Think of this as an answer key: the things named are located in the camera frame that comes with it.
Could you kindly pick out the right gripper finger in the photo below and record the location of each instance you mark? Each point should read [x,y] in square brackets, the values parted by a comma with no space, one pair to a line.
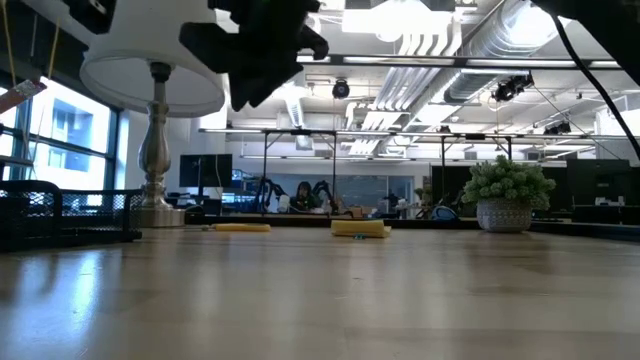
[239,92]
[267,85]

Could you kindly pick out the yellow sticky note pad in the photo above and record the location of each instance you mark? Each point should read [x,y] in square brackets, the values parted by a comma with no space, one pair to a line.
[360,227]

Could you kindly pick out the background black robot arm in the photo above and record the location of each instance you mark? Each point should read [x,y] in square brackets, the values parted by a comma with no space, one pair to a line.
[265,192]
[325,192]

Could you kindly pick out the black mesh desk organizer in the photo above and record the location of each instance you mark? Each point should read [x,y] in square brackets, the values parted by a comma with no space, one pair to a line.
[30,220]

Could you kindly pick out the black monitor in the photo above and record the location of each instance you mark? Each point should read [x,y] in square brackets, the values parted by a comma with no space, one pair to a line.
[597,180]
[205,170]

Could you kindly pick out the white shade table lamp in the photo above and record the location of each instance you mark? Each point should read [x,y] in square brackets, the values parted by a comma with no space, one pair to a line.
[155,150]

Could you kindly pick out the person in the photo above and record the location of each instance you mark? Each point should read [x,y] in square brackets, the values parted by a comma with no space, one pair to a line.
[303,197]

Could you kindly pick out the large window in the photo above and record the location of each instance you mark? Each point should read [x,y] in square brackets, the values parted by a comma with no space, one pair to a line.
[70,130]

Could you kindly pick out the black overhead crossbar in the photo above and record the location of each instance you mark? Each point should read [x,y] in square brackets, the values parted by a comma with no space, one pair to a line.
[450,61]

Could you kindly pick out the black ceiling-mounted device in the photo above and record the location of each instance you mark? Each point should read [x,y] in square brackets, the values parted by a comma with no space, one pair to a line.
[512,87]
[557,128]

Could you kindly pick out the green potted plant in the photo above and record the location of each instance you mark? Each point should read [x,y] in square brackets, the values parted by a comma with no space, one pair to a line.
[505,185]

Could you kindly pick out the background black workstation frame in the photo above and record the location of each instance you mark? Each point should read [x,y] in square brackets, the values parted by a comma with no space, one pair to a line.
[300,132]
[475,136]

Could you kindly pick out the black overhead camera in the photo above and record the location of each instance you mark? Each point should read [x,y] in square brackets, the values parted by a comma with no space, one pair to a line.
[341,89]

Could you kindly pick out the black aluminium table frame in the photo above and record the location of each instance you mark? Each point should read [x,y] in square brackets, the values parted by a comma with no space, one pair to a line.
[415,223]

